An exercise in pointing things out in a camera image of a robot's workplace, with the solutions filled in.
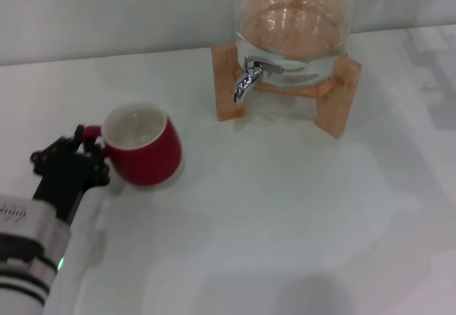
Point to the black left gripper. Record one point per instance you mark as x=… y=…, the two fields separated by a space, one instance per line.
x=67 y=176

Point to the red ceramic cup white inside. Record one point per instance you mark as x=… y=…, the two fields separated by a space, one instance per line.
x=149 y=165

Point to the chrome dispenser faucet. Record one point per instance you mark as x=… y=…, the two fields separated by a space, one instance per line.
x=246 y=83

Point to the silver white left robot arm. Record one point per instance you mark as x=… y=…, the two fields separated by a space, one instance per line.
x=32 y=286

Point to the wooden dispenser stand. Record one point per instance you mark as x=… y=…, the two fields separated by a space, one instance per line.
x=228 y=94

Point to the glass drink dispenser jar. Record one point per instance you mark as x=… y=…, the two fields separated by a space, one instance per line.
x=292 y=26

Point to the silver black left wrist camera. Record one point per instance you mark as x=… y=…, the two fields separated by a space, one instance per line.
x=25 y=211

